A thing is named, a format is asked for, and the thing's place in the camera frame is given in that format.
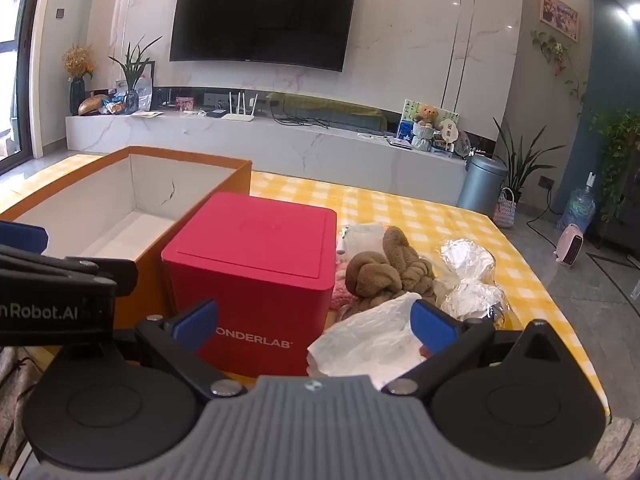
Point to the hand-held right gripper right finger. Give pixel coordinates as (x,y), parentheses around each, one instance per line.
(432,327)

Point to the hanging vine plant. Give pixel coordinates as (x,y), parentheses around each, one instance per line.
(557,55)

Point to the white soft cloth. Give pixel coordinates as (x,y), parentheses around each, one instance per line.
(365,240)

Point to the grey-blue pedal trash can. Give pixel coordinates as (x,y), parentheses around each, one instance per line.
(480,187)

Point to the yellow checked tablecloth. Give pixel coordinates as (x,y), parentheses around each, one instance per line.
(450,220)

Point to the white plastic bag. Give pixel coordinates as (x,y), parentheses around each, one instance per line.
(365,341)

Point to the round white paper fan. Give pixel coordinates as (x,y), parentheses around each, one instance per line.
(451,131)

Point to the brown teddy bear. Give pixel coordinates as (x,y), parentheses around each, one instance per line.
(426,115)

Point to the pink space heater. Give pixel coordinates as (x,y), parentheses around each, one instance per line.
(569,246)

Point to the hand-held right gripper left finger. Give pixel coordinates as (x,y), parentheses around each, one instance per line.
(197,321)

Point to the pink and white crochet scarf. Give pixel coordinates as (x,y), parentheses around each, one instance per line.
(341,294)

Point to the potted snake plant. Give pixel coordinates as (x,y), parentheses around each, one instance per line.
(520,165)

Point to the large leafy green plant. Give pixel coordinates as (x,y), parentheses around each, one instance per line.
(617,160)

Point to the small pink box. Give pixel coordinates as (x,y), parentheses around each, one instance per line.
(185,103)

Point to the golden ornament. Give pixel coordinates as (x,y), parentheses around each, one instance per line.
(92,105)

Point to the glass balcony door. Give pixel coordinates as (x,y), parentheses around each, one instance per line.
(15,60)

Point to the small black box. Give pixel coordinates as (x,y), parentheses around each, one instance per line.
(216,113)

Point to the white router with antennas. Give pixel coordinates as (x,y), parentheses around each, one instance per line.
(239,116)

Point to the papers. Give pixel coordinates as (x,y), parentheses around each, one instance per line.
(147,114)

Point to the blue water jug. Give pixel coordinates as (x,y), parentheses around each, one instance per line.
(577,207)

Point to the wall outlet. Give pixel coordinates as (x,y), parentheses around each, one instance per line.
(545,180)

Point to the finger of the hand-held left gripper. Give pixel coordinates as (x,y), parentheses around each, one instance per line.
(22,239)

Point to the black wall television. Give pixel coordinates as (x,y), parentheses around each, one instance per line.
(262,17)

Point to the orange storage box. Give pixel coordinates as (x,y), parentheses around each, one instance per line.
(200,190)

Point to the framed wall picture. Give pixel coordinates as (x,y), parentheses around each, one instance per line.
(559,15)

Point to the white marble TV cabinet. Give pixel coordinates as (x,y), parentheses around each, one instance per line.
(280,147)

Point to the red lidded box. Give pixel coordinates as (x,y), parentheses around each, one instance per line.
(250,280)

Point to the dark vase with yellow flowers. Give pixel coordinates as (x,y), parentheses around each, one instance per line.
(77,92)

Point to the blue snack packets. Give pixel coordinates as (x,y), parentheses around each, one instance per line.
(112,105)

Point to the clear plastic bag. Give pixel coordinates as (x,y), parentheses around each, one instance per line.
(465,262)

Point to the green plant in glass vase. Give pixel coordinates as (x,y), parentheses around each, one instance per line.
(131,102)

